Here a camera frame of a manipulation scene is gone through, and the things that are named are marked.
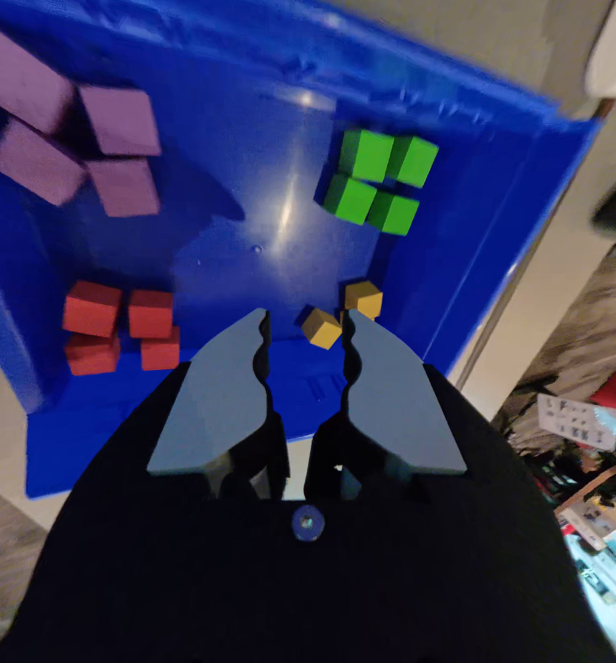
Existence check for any printed paper sheet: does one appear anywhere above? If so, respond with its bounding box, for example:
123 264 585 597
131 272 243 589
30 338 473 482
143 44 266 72
537 394 616 451

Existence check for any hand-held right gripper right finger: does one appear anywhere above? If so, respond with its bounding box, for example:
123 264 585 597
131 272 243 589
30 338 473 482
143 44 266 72
305 309 467 502

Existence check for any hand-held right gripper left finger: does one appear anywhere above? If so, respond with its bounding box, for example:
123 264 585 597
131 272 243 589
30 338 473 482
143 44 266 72
147 308 290 500

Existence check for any blue plastic bin with cubes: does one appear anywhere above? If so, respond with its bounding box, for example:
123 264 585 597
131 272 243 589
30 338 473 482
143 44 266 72
0 0 601 500

